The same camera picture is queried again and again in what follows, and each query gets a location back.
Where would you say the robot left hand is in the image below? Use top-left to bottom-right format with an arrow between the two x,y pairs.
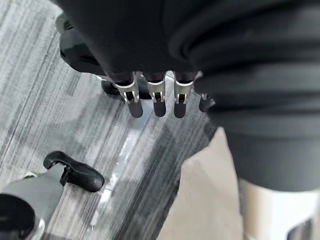
55,0 -> 320,240

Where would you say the beige bed skirt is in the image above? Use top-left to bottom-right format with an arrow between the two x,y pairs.
159,126 -> 247,240

